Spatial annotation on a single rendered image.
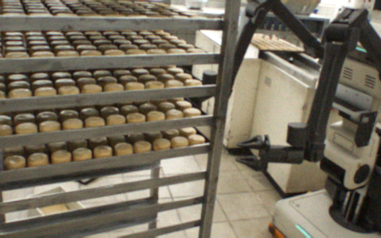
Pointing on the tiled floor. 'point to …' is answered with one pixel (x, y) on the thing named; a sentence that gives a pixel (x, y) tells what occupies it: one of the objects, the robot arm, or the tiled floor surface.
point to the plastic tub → (53, 205)
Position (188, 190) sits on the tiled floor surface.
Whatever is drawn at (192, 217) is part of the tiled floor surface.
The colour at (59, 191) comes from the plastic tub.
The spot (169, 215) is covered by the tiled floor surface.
